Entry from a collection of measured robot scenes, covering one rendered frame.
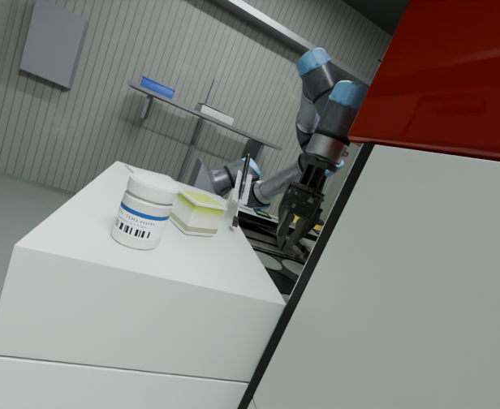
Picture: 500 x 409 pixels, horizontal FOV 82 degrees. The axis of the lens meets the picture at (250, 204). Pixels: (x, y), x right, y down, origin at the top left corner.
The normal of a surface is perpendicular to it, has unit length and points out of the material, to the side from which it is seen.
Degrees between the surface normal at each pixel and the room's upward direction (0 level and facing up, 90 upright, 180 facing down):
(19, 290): 90
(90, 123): 90
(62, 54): 90
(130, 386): 90
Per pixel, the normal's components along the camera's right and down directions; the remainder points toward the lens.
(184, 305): 0.26, 0.29
